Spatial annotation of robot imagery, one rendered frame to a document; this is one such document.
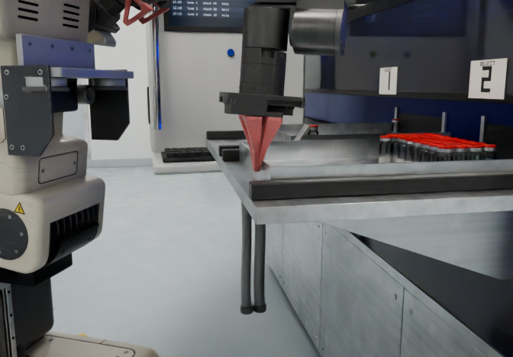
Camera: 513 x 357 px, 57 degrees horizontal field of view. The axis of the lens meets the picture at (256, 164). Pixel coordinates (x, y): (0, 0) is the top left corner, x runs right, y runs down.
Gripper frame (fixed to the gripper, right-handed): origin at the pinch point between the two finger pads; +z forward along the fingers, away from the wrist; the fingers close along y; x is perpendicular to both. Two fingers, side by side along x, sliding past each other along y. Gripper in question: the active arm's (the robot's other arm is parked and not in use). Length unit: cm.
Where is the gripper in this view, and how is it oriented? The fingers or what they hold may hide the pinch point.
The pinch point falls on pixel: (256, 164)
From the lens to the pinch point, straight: 61.8
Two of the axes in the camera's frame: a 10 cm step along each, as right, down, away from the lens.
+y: 9.8, 0.4, 1.8
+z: -0.7, 9.9, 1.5
